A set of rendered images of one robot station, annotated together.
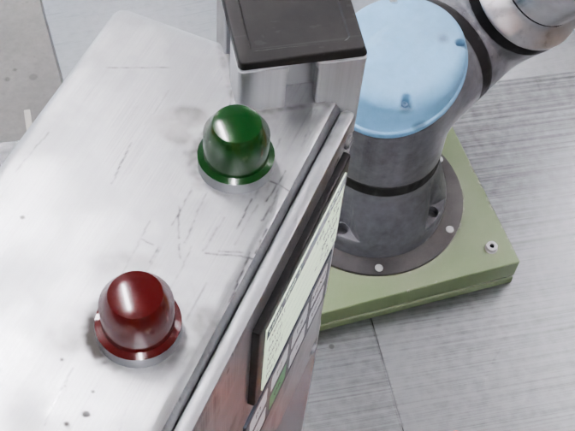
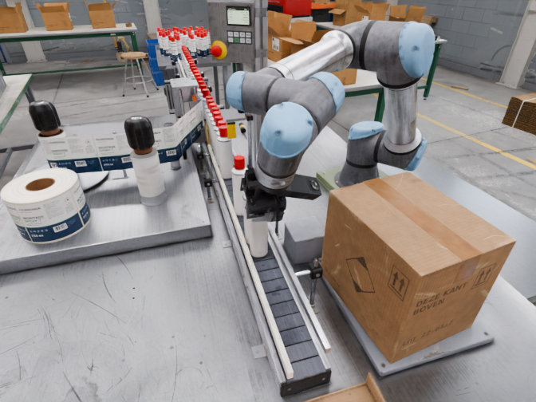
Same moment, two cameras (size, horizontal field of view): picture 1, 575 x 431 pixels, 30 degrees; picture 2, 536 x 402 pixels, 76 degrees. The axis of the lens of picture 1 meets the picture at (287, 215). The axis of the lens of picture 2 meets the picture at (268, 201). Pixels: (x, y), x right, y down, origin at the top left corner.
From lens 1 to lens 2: 1.29 m
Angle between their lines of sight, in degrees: 63
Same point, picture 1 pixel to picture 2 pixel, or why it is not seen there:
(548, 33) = (388, 143)
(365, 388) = not seen: hidden behind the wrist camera
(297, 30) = not seen: outside the picture
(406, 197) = (348, 167)
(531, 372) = (321, 214)
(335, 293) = (327, 177)
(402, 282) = (334, 186)
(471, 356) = (322, 205)
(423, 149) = (352, 149)
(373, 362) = not seen: hidden behind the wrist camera
